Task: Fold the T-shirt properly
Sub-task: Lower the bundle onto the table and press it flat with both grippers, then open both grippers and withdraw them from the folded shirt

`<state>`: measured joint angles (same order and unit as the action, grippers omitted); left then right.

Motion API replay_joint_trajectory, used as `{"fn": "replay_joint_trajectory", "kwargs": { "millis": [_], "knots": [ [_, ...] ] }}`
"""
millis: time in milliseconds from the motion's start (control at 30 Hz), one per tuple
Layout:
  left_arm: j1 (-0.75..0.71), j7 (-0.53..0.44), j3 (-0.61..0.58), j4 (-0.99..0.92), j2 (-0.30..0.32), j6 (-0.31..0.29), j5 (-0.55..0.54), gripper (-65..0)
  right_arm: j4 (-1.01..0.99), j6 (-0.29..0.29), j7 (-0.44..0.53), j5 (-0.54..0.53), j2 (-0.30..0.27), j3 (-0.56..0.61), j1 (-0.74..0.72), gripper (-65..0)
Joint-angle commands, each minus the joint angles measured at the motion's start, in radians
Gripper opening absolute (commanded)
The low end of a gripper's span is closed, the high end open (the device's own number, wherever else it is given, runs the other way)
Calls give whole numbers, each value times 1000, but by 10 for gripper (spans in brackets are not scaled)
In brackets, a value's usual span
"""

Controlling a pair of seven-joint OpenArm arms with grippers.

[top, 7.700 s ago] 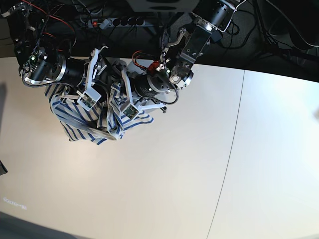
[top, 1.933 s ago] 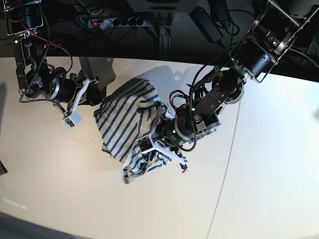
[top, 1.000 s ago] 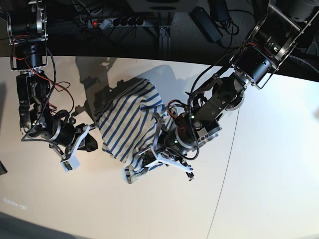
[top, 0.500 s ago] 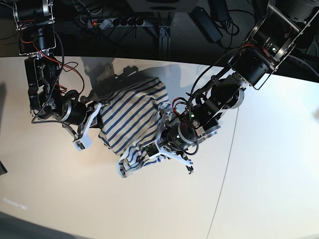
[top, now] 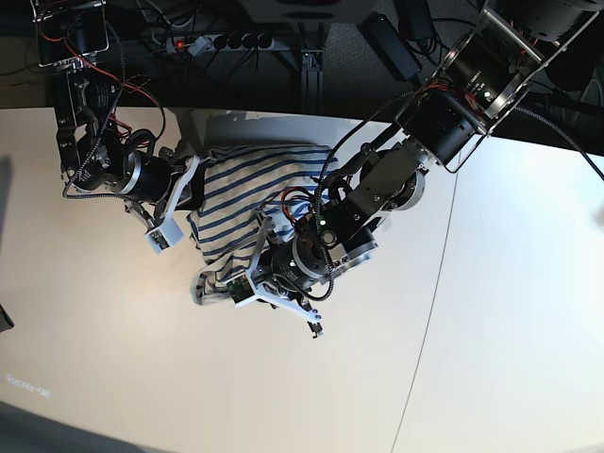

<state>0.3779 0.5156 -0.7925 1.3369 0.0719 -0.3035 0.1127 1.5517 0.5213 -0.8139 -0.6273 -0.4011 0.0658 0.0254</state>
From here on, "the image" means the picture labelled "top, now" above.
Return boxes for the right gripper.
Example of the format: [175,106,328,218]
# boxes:
[120,151,208,226]

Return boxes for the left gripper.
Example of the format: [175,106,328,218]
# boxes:
[234,213,378,338]

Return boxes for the blue white striped T-shirt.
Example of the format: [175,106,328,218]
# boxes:
[187,144,338,306]

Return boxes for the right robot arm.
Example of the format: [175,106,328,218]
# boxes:
[31,1,205,229]

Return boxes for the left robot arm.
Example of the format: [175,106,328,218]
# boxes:
[227,1,603,335]

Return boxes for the grey power strip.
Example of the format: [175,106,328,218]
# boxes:
[163,32,279,57]

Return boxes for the black object at table edge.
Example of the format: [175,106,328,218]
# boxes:
[0,306,14,332]

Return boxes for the black power adapter brick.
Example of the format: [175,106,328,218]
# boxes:
[358,12,422,86]

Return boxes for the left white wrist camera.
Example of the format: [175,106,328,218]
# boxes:
[226,276,254,304]

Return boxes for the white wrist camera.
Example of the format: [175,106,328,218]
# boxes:
[226,276,254,304]
[144,218,184,254]

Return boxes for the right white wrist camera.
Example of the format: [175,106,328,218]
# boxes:
[144,218,184,254]

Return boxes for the aluminium frame post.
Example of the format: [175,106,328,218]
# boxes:
[297,23,326,115]

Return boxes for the black floor cable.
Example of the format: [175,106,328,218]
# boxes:
[405,18,473,93]

